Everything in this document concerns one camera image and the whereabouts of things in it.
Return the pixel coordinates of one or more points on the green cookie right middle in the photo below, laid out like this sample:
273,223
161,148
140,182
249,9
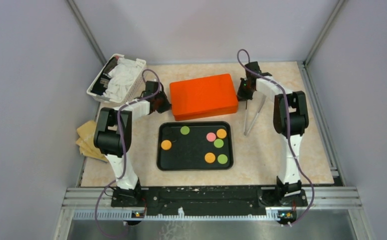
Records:
218,143

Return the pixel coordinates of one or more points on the orange cookie top right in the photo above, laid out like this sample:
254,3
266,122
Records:
221,133

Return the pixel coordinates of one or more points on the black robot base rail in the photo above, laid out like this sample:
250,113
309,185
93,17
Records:
215,202

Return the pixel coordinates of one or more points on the orange cookie box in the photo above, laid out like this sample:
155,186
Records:
183,115

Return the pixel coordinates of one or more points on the orange cookie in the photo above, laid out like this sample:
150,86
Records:
210,158
166,145
221,133

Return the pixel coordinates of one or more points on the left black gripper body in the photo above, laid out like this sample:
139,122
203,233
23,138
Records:
163,104

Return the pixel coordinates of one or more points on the green cookie bottom right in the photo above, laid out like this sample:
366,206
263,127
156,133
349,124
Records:
222,159

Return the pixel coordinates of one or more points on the green cookie top left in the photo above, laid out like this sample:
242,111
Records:
184,130

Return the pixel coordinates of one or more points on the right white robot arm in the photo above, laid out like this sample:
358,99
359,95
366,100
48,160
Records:
290,120

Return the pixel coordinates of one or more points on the orange cookie bottom right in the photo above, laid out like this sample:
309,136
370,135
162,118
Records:
210,158

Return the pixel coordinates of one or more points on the black cookie tray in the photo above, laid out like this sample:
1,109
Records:
188,152

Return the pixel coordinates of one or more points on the pink cookie right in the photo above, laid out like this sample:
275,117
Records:
211,137

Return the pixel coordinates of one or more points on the yellow sponge cloth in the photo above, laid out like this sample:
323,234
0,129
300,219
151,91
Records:
86,133

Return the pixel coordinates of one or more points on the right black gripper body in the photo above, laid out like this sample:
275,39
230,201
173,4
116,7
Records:
244,92

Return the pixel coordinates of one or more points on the green cookie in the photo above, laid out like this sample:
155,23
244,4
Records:
184,130
222,159
218,143

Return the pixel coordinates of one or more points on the orange cookie far left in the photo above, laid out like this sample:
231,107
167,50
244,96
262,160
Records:
166,145

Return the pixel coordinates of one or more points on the white plastic basket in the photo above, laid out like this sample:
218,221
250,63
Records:
97,87

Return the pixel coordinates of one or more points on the orange box lid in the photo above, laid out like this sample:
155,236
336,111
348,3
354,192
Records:
200,94

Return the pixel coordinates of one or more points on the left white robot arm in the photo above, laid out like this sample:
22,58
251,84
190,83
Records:
113,133

